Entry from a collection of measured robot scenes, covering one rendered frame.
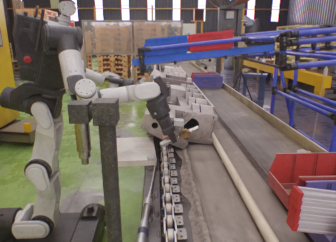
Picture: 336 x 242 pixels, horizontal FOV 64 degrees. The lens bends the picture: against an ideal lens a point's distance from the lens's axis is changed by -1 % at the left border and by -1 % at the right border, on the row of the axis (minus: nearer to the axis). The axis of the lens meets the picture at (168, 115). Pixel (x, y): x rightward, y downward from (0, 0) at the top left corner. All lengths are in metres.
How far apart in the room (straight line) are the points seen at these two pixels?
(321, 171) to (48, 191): 1.33
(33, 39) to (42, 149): 0.57
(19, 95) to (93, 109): 1.12
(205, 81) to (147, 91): 2.14
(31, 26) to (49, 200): 0.93
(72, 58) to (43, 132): 0.50
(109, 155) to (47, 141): 1.12
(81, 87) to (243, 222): 0.74
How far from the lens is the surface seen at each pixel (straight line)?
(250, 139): 1.67
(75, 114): 0.44
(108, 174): 0.46
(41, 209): 1.77
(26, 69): 1.41
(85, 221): 1.94
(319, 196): 0.79
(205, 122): 1.47
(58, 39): 1.22
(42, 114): 1.49
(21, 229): 1.83
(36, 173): 1.61
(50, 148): 1.57
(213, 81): 3.22
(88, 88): 1.08
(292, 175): 1.18
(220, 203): 1.04
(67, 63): 1.16
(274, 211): 1.05
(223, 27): 8.30
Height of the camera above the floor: 1.32
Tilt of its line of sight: 16 degrees down
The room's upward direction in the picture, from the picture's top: straight up
